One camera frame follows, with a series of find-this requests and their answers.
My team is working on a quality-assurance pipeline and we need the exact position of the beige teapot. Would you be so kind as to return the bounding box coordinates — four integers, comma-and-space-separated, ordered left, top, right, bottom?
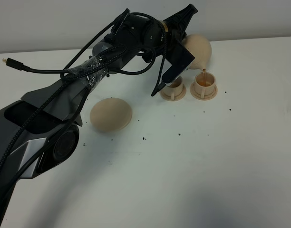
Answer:
182, 34, 212, 71

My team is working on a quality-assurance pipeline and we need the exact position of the beige right teacup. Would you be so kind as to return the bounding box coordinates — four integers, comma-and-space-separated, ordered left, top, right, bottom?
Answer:
195, 72, 216, 86

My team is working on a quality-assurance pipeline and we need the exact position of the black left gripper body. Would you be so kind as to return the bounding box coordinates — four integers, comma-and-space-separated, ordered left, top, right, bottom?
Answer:
145, 4, 198, 56

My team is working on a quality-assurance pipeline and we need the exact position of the beige teacup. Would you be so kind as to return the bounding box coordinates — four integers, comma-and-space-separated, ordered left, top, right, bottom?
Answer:
195, 72, 216, 86
167, 76, 186, 101

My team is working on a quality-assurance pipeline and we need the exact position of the beige teapot saucer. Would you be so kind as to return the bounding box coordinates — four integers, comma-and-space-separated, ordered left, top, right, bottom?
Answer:
90, 97, 133, 133

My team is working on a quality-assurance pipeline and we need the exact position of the beige right cup saucer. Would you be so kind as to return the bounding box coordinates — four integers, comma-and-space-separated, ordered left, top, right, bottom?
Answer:
190, 82, 218, 101

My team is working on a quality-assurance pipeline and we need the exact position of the beige left teacup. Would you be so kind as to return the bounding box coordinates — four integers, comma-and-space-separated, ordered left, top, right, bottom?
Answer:
167, 76, 186, 101

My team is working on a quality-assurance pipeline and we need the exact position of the loose black plug cable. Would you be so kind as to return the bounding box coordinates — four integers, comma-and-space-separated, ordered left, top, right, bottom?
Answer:
2, 45, 158, 77

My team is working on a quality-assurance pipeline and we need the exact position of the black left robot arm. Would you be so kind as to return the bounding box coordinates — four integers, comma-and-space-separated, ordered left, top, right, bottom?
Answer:
0, 4, 197, 226

